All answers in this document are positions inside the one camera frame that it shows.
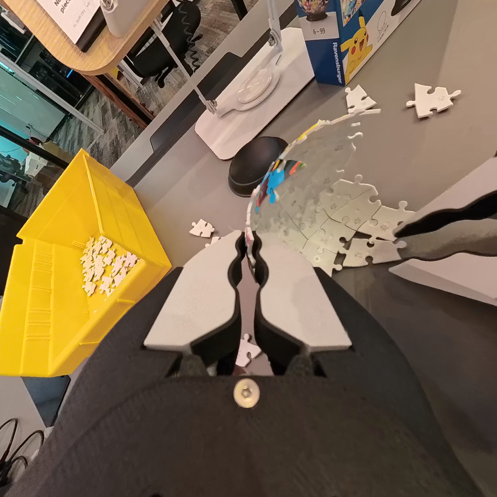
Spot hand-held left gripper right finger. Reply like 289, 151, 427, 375
248, 233, 353, 367

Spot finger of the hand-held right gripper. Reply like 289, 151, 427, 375
393, 156, 497, 236
389, 217, 497, 303

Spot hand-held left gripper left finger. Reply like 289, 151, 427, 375
144, 229, 247, 367

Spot partly built puzzle ball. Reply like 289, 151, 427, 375
245, 109, 418, 277

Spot pile of small puzzle pieces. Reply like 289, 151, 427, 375
80, 235, 140, 297

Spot black dome ball stand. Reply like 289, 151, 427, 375
228, 136, 289, 196

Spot blue puzzle box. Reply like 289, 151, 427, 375
294, 0, 422, 86

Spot yellow plastic bin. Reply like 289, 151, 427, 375
0, 148, 172, 377

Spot black office chair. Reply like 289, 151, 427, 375
130, 0, 202, 88

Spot wooden table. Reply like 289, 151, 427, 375
2, 0, 171, 76

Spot white device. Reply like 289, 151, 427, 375
100, 0, 156, 38

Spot white paper sign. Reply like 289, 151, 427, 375
37, 0, 103, 44

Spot black cables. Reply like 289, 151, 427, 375
0, 417, 45, 472

